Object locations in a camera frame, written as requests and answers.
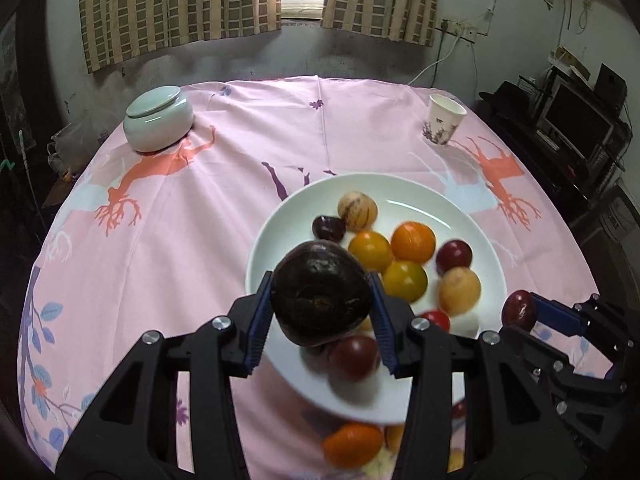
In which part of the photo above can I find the dark red plum back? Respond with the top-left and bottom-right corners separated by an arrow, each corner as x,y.
436,240 -> 473,275

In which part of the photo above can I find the tan pear on plate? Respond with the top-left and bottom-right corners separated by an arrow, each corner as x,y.
438,266 -> 482,318

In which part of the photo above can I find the left checkered curtain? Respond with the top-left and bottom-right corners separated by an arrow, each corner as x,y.
78,0 -> 281,74

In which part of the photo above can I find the black computer monitor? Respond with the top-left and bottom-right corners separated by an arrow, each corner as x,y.
540,80 -> 613,162

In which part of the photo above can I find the wall power socket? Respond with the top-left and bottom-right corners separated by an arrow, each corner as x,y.
437,18 -> 477,44

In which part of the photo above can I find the pink patterned tablecloth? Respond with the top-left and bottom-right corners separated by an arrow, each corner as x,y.
17,76 -> 597,467

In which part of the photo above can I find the dark red plum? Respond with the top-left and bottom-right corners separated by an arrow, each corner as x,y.
328,335 -> 380,382
501,289 -> 537,332
436,240 -> 473,275

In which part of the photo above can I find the striped pepino melon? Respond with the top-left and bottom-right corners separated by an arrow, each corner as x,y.
337,191 -> 378,233

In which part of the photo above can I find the tan pear on cloth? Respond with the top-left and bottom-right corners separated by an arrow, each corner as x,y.
384,424 -> 405,455

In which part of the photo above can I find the celadon lidded jar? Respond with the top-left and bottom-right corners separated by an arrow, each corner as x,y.
122,86 -> 194,153

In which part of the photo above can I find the red cherry tomato on plate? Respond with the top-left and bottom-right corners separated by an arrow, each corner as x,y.
420,310 -> 451,333

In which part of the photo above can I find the small tan longan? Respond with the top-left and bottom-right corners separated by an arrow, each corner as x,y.
448,448 -> 464,472

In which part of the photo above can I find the greenish yellow tomato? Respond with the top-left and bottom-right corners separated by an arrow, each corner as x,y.
382,260 -> 428,304

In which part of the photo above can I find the dark red plum front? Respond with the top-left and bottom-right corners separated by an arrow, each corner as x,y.
328,335 -> 380,382

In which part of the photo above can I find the white power cable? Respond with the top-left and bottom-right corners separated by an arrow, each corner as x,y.
406,27 -> 464,86

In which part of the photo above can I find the orange fruit on plate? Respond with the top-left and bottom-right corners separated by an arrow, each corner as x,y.
390,221 -> 436,264

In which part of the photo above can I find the large white plate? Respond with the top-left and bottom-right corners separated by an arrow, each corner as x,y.
245,174 -> 506,425

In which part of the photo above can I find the large dark purple fruit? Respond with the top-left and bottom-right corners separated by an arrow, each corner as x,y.
270,240 -> 374,347

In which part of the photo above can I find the large orange mandarin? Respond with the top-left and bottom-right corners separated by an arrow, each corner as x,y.
321,422 -> 384,469

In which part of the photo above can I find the yellow orange citrus fruit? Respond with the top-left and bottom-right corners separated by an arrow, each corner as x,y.
347,231 -> 394,272

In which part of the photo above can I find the white paper cup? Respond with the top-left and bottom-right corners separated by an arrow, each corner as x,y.
423,93 -> 468,145

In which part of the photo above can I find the small dark purple plum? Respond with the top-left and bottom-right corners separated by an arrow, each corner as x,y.
311,214 -> 346,243

